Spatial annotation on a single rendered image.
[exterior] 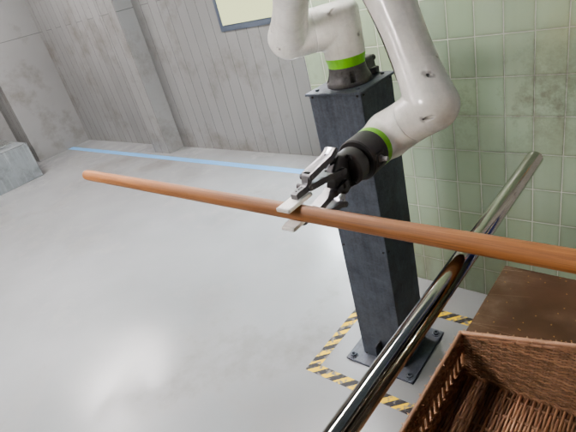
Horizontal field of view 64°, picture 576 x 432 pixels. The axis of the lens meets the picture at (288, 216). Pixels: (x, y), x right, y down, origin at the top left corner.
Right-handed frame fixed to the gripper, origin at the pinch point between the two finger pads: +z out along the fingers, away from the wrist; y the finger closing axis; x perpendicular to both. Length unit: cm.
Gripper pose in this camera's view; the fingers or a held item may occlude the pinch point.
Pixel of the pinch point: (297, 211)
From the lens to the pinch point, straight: 83.7
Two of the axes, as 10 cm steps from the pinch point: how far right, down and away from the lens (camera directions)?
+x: -7.6, -1.4, 6.4
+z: -6.1, 5.0, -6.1
